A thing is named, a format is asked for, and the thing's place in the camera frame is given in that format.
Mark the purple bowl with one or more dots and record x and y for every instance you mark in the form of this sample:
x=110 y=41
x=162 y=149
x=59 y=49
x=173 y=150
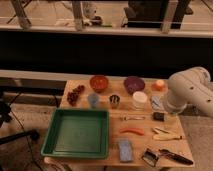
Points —
x=133 y=84

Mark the blue folded cloth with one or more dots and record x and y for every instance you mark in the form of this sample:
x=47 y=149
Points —
x=156 y=103

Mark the black rectangular block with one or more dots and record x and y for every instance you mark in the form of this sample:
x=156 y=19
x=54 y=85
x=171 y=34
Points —
x=158 y=116

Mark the red grape bunch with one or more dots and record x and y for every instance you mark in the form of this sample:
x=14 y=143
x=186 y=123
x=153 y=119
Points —
x=72 y=96

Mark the small metal cup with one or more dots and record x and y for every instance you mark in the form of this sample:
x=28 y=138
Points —
x=114 y=101

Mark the black binder clip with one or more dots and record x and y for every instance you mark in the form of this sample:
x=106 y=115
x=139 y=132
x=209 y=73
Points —
x=150 y=157

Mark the green plastic tray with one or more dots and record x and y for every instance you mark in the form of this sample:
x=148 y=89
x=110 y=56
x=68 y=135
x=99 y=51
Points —
x=77 y=133

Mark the wooden table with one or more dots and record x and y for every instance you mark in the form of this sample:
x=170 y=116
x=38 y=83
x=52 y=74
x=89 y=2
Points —
x=125 y=108

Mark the white plastic cup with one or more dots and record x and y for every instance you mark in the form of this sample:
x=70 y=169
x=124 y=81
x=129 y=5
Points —
x=139 y=99

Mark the red bowl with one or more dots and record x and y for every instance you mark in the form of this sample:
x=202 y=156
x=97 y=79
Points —
x=99 y=83

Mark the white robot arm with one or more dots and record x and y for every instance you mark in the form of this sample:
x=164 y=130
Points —
x=189 y=86

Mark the orange fruit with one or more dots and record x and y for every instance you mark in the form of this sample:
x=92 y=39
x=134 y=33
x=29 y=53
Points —
x=159 y=85

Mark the blue plastic cup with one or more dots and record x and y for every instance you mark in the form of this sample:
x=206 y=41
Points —
x=93 y=100

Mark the red chili pepper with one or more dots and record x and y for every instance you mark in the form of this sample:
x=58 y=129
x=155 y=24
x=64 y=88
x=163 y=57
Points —
x=132 y=130

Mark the blue sponge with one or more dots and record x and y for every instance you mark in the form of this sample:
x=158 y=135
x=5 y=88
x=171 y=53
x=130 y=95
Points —
x=125 y=150

